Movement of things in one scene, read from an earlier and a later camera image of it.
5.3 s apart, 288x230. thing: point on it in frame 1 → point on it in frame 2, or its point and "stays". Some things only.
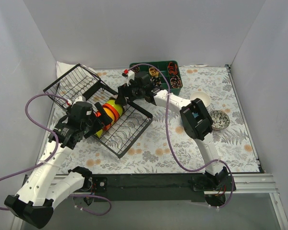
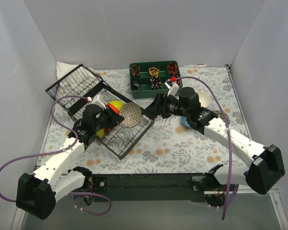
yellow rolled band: (153, 72) stays
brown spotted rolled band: (136, 69) stays
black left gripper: (97, 120) → (111, 117)
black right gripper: (124, 90) → (162, 107)
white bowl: (205, 98) stays
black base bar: (150, 186) stays
